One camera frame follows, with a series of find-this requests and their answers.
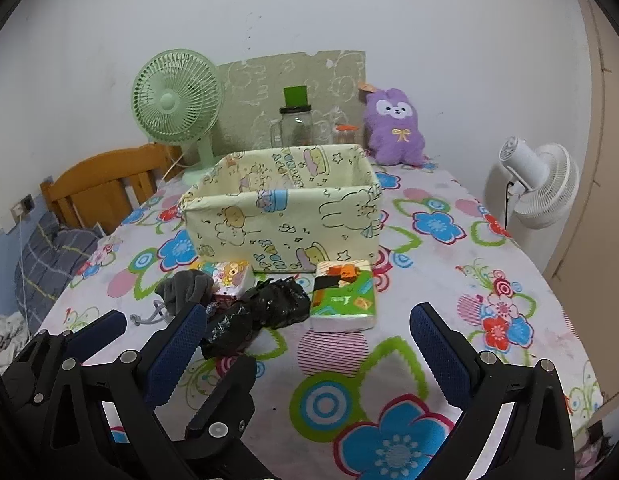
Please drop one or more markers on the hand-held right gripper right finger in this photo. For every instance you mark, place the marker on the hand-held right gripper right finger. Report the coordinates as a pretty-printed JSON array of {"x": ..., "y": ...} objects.
[{"x": 439, "y": 355}]

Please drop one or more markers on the glass jar with green lid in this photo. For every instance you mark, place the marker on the glass jar with green lid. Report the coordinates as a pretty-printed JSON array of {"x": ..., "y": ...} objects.
[{"x": 297, "y": 127}]

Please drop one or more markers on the green tissue pack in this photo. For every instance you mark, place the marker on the green tissue pack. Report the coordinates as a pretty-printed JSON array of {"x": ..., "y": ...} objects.
[{"x": 342, "y": 300}]

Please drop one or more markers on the purple plush rabbit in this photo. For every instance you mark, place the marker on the purple plush rabbit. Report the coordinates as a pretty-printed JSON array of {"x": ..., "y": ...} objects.
[{"x": 397, "y": 135}]

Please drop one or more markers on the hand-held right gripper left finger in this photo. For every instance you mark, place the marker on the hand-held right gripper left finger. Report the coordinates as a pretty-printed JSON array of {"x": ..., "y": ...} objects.
[{"x": 174, "y": 355}]

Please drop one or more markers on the white standing fan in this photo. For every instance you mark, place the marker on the white standing fan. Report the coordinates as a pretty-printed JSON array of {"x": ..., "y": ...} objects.
[{"x": 549, "y": 185}]

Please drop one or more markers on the small tan object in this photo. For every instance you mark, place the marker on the small tan object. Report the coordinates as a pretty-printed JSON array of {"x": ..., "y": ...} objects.
[{"x": 368, "y": 87}]

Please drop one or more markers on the green printed board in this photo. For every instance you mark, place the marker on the green printed board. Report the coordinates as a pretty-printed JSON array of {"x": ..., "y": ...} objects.
[{"x": 269, "y": 85}]

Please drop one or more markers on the wooden chair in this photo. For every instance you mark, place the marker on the wooden chair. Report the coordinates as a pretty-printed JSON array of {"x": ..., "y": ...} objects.
[{"x": 89, "y": 180}]

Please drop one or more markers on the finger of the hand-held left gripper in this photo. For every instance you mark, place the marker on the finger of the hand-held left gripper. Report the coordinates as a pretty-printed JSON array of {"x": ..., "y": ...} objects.
[
  {"x": 107, "y": 324},
  {"x": 229, "y": 395}
]

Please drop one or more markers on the yellow printed fabric storage box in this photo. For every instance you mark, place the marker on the yellow printed fabric storage box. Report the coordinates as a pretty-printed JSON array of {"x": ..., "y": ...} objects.
[{"x": 289, "y": 230}]

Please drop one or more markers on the green desk fan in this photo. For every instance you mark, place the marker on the green desk fan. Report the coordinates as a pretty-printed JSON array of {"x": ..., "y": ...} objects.
[{"x": 167, "y": 100}]

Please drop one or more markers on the small cartoon tissue pack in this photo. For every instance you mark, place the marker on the small cartoon tissue pack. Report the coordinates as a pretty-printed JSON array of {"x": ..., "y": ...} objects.
[{"x": 229, "y": 277}]

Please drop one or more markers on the black plastic bag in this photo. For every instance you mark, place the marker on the black plastic bag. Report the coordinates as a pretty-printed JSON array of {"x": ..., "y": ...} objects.
[{"x": 269, "y": 305}]

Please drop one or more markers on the white crumpled cloth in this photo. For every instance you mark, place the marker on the white crumpled cloth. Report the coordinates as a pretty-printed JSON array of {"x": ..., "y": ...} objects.
[{"x": 7, "y": 335}]

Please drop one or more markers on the wall socket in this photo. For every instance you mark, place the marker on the wall socket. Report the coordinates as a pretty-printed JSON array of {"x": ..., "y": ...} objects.
[{"x": 25, "y": 204}]

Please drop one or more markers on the beige door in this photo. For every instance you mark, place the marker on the beige door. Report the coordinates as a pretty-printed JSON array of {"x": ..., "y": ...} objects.
[{"x": 604, "y": 210}]

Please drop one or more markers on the grey plaid blanket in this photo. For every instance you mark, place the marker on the grey plaid blanket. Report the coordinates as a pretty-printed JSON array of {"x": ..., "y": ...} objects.
[{"x": 49, "y": 255}]

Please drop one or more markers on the small jar with orange lid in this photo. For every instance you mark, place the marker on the small jar with orange lid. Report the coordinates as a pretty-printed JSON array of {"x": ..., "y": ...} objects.
[{"x": 347, "y": 136}]

